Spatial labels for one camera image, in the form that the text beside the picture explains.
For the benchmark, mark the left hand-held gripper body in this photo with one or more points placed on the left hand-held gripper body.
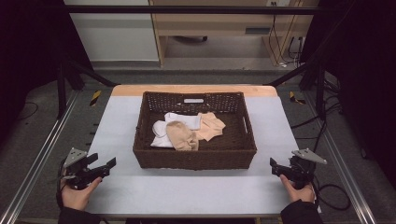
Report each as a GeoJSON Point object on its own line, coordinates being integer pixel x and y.
{"type": "Point", "coordinates": [77, 174]}

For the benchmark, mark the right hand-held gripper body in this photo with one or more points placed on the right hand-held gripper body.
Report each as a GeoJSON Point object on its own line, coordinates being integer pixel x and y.
{"type": "Point", "coordinates": [301, 169]}

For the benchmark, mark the brown woven basket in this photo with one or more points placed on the brown woven basket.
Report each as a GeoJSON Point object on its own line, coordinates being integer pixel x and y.
{"type": "Point", "coordinates": [218, 155]}

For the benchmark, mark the white sock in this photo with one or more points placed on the white sock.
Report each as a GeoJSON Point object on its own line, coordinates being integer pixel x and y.
{"type": "Point", "coordinates": [160, 135]}
{"type": "Point", "coordinates": [186, 119]}

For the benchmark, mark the beige sock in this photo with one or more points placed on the beige sock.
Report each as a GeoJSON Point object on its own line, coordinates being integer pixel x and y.
{"type": "Point", "coordinates": [213, 126]}
{"type": "Point", "coordinates": [182, 137]}

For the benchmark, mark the person's left hand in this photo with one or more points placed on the person's left hand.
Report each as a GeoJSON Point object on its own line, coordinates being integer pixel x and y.
{"type": "Point", "coordinates": [76, 196]}

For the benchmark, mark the person's right hand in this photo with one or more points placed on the person's right hand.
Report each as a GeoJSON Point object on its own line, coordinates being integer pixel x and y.
{"type": "Point", "coordinates": [299, 192]}

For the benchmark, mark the yellow black tape strip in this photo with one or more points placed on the yellow black tape strip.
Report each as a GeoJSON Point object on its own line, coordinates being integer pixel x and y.
{"type": "Point", "coordinates": [294, 98]}
{"type": "Point", "coordinates": [95, 97]}

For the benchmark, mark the light grey table mat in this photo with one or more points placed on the light grey table mat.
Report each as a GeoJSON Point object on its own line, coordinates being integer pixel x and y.
{"type": "Point", "coordinates": [186, 193]}

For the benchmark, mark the wooden table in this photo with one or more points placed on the wooden table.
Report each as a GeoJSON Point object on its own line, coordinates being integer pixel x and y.
{"type": "Point", "coordinates": [193, 89]}

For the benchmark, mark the dark curtain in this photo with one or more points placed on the dark curtain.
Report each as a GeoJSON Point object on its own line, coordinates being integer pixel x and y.
{"type": "Point", "coordinates": [28, 56]}
{"type": "Point", "coordinates": [364, 77]}

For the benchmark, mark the white cabinet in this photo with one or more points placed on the white cabinet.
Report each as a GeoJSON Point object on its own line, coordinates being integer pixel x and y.
{"type": "Point", "coordinates": [115, 34]}

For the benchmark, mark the wooden desk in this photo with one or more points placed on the wooden desk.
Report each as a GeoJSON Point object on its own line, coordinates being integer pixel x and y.
{"type": "Point", "coordinates": [218, 21]}

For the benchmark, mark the aluminium rail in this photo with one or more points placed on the aluminium rail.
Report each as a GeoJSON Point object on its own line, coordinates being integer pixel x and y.
{"type": "Point", "coordinates": [342, 174]}
{"type": "Point", "coordinates": [37, 165]}

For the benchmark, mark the black frame strut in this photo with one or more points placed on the black frame strut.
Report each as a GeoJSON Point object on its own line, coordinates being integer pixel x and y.
{"type": "Point", "coordinates": [306, 73]}
{"type": "Point", "coordinates": [84, 73]}

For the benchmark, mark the black horizontal frame bar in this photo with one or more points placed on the black horizontal frame bar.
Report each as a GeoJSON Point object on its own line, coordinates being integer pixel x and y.
{"type": "Point", "coordinates": [186, 9]}

